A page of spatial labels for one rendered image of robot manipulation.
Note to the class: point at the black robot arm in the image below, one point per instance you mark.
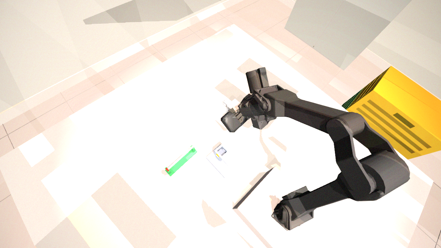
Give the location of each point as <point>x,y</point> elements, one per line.
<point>367,179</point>

